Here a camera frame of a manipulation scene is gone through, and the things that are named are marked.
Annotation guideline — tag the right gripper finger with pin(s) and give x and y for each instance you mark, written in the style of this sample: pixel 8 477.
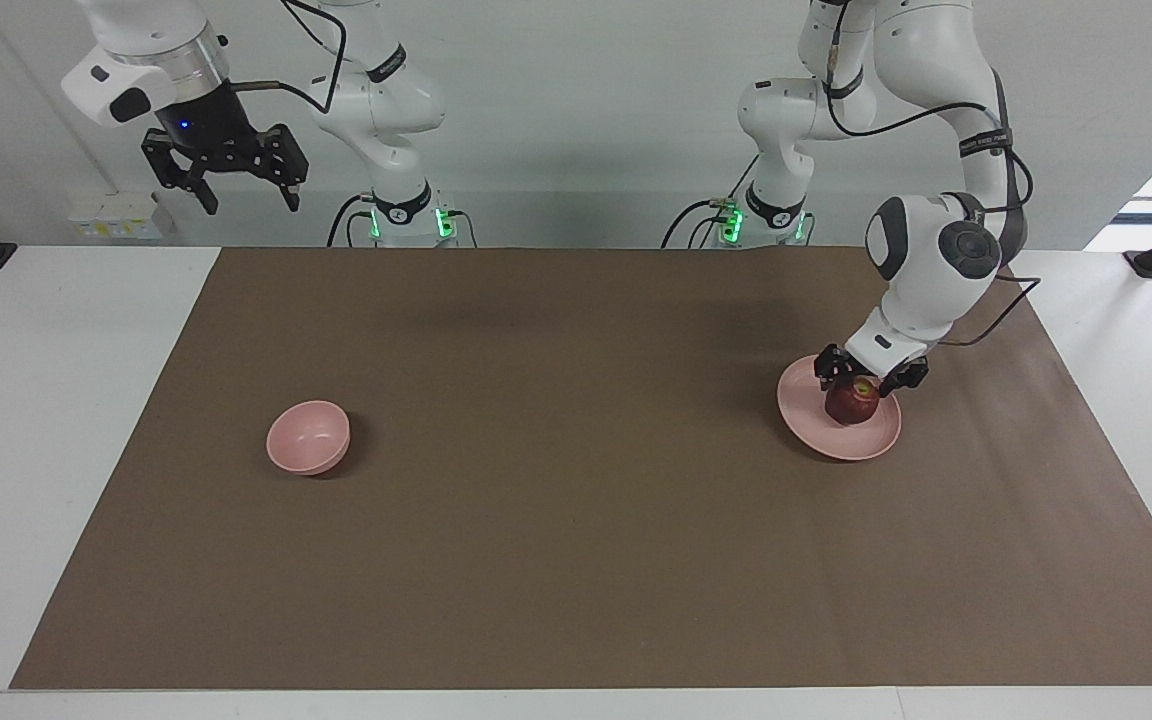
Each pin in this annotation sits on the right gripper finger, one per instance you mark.
pixel 171 160
pixel 291 160

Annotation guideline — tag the pink bowl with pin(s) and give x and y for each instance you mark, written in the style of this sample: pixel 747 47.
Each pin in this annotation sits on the pink bowl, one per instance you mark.
pixel 306 440

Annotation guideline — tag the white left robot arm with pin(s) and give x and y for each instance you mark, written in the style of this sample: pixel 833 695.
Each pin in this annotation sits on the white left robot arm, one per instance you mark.
pixel 921 290

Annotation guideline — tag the red apple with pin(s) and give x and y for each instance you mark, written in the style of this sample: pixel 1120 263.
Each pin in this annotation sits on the red apple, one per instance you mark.
pixel 851 405

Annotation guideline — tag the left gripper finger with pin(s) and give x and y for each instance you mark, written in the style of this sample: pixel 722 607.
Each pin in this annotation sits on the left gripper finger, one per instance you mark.
pixel 833 365
pixel 906 377

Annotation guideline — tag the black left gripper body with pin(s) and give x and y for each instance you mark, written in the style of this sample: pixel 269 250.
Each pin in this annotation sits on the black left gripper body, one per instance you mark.
pixel 866 370

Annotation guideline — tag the pink plate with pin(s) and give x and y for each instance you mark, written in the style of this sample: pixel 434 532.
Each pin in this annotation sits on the pink plate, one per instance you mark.
pixel 856 440

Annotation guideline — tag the brown table mat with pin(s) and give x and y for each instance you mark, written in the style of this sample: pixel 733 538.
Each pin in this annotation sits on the brown table mat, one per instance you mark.
pixel 576 500

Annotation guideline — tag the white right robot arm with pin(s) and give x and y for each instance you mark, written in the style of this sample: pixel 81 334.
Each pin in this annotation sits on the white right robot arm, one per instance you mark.
pixel 396 100

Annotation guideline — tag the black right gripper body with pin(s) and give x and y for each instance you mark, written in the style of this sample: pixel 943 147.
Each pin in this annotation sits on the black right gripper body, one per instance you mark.
pixel 211 125

